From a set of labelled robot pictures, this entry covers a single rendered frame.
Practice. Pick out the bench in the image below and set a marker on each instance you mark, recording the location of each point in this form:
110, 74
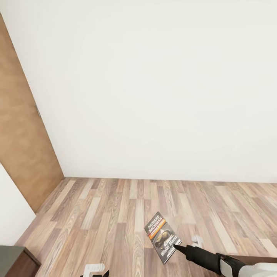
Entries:
17, 261

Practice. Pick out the sliding door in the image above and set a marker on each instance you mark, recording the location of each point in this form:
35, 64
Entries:
26, 152

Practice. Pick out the hardback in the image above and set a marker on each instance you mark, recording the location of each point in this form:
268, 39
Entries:
162, 236

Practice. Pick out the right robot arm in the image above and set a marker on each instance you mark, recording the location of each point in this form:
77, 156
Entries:
220, 264

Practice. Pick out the bed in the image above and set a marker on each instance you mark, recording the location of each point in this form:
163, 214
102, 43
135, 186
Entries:
265, 263

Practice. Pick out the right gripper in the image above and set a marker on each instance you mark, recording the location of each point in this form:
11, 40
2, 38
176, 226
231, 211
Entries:
195, 254

